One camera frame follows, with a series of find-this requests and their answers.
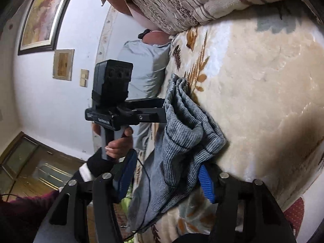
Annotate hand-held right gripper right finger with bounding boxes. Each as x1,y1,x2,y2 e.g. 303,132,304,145
197,164,296,243

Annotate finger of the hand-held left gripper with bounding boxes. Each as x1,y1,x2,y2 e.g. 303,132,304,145
132,107,168,124
124,98,166,110

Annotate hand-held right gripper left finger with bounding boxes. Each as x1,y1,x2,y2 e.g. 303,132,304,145
48,149,138,243

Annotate blue denim pants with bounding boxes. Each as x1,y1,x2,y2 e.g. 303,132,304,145
125,73,227,233

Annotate person's left hand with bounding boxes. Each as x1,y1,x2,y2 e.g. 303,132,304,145
104,127,134,159

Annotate grey pillow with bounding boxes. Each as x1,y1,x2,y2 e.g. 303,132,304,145
117,40,171,150

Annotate small framed picture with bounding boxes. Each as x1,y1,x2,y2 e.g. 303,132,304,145
52,49,75,82

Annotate person's black trouser leg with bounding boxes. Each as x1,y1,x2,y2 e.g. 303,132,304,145
175,233,211,243

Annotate pink pillow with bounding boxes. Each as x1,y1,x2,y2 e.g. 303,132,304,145
132,7,173,45

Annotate red dotted carpet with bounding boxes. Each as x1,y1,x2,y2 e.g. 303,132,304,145
283,197,306,231

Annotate large framed painting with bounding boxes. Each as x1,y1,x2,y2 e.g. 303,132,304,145
18,0,79,55

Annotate wooden framed glass door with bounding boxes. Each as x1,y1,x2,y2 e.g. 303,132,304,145
0,132,86,198

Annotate striped floral beige quilt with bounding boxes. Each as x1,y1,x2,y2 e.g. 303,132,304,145
125,0,304,36

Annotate leaf print fleece blanket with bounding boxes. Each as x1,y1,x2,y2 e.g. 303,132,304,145
134,1,324,243

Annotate person's maroon garment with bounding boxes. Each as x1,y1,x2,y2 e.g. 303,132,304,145
0,190,60,243

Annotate black cable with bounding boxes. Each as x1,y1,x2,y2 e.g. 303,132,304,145
119,157,152,236

